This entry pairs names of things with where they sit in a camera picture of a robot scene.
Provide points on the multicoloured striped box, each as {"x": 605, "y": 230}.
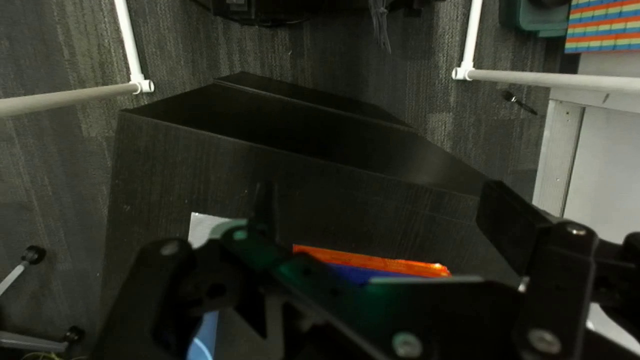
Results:
{"x": 603, "y": 24}

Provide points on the black cabinet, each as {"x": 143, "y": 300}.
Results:
{"x": 280, "y": 173}

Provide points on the thin white frame pole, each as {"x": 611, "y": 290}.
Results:
{"x": 532, "y": 75}

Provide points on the blue plastic cup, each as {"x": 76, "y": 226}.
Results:
{"x": 204, "y": 337}

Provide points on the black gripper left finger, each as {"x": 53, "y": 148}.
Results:
{"x": 167, "y": 292}

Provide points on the white flat card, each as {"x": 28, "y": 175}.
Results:
{"x": 203, "y": 226}

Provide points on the grey tripod leg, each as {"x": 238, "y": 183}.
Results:
{"x": 20, "y": 271}

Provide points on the orange flat bar object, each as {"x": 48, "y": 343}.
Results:
{"x": 373, "y": 263}

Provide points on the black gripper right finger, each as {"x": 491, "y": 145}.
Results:
{"x": 567, "y": 292}

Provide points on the white cabinet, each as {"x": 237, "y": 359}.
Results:
{"x": 591, "y": 167}

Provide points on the thick white frame pole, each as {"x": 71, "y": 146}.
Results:
{"x": 73, "y": 93}

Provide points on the teal plastic container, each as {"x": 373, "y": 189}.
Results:
{"x": 536, "y": 17}

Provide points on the blue stepped block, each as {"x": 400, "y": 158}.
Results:
{"x": 357, "y": 275}

